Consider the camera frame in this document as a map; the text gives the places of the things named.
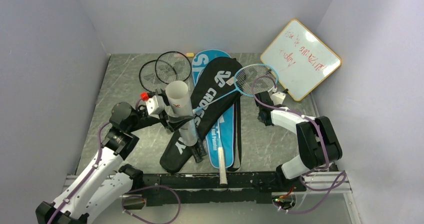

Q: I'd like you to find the black badminton racket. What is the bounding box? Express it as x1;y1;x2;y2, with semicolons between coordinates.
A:
139;60;206;163
154;51;208;158

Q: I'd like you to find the white shuttlecock tube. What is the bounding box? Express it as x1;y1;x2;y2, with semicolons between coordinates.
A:
165;80;198;147

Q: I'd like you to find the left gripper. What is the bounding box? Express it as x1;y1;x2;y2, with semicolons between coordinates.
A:
127;88;194;133

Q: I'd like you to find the white dry erase board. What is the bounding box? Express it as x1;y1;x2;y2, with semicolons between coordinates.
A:
260;19;342;101

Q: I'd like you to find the black racket cover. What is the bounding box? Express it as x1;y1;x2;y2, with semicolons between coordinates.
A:
159;57;244;175

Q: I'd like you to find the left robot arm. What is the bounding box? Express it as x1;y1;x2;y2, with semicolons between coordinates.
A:
35;91;194;224

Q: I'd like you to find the blue racket cover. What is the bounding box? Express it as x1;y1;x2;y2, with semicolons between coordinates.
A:
191;49;237;169

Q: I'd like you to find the blue white badminton racket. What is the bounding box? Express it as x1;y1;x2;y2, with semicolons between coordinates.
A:
192;63;279;114

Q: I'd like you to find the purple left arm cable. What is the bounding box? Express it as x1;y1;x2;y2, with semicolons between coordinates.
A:
46;98;181;224

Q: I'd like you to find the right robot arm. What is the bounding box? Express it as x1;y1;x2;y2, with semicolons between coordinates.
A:
254;91;343;192

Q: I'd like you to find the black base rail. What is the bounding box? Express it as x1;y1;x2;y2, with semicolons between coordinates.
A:
129;171;306;207

